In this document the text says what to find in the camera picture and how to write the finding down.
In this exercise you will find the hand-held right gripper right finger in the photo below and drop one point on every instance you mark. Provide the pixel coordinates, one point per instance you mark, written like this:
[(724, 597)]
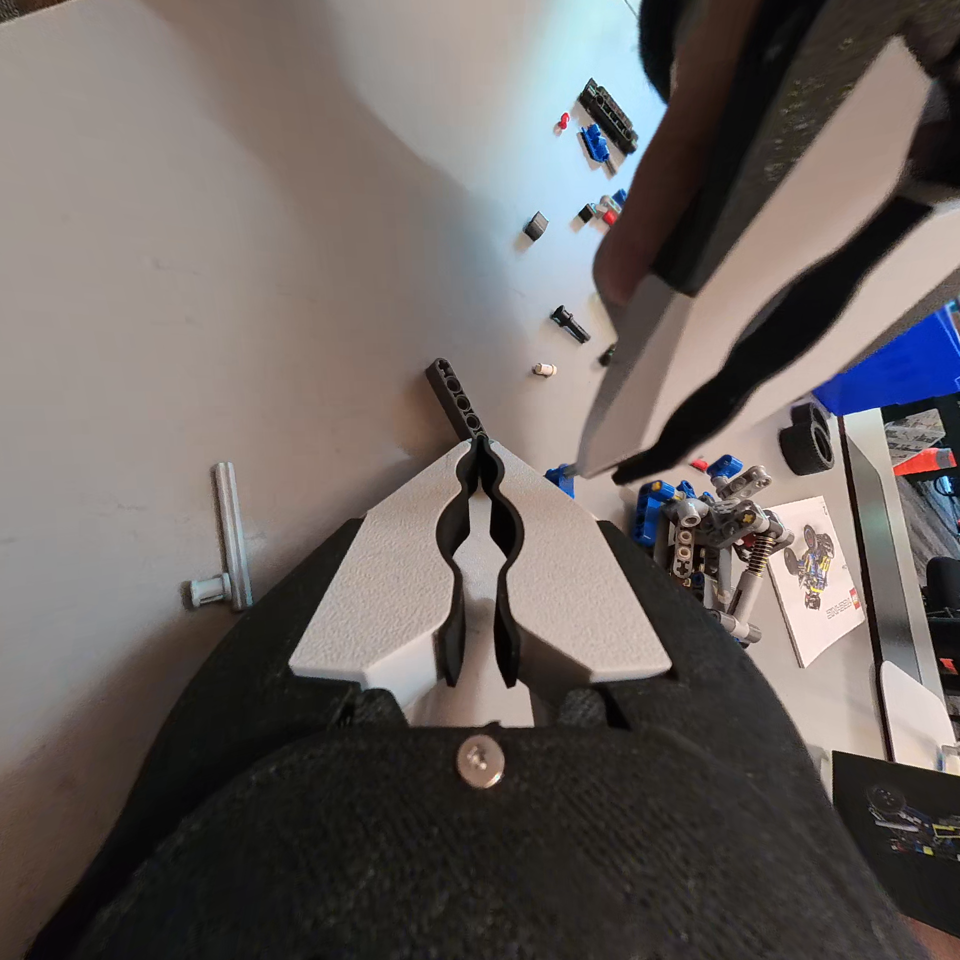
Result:
[(592, 600)]

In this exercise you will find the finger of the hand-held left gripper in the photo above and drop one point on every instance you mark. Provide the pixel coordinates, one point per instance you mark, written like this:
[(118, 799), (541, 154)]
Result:
[(862, 315), (750, 262)]

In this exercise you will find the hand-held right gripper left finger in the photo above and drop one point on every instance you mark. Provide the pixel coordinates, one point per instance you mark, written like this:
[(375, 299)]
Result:
[(367, 600)]

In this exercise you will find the blue lego connector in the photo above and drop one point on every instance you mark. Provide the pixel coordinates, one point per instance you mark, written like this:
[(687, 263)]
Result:
[(595, 142), (559, 480)]

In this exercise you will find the grey and blue lego chassis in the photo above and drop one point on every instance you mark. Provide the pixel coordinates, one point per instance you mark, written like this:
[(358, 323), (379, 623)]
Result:
[(705, 540)]

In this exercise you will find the light grey lego axle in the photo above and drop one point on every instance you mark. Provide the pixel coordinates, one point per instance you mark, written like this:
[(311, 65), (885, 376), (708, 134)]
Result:
[(232, 525)]

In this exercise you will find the dark grey angled lego beam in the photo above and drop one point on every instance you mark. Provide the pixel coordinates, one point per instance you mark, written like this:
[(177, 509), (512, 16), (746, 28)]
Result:
[(457, 397)]

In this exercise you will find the black rubber lego tire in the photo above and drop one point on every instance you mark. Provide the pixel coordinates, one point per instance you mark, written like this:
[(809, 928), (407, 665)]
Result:
[(806, 442)]

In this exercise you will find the red and grey lego pin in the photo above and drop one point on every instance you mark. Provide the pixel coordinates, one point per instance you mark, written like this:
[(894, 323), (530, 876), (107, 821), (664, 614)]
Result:
[(609, 210)]

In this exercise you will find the small light grey lego pin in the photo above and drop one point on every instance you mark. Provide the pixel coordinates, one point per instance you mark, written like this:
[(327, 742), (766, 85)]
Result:
[(202, 590)]

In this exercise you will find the black lego pin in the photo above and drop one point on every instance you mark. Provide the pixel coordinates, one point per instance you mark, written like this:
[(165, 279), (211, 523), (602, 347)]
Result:
[(606, 354), (570, 322)]

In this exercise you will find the black lego beam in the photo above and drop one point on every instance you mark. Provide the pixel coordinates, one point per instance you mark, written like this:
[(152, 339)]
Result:
[(607, 112)]

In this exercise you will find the closed lego instruction booklet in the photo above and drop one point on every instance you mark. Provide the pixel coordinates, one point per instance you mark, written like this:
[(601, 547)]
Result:
[(817, 585)]

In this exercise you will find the person's left hand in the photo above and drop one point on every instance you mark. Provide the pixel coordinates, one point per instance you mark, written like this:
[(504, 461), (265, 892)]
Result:
[(660, 187)]

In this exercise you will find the blue plastic storage bin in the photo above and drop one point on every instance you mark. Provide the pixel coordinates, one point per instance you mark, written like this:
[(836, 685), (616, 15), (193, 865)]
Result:
[(900, 367)]

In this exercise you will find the orange cone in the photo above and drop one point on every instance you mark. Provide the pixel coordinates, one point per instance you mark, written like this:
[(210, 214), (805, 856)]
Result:
[(930, 461)]

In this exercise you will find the black cardboard box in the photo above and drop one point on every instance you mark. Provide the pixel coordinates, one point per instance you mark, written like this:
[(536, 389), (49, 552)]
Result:
[(900, 810)]

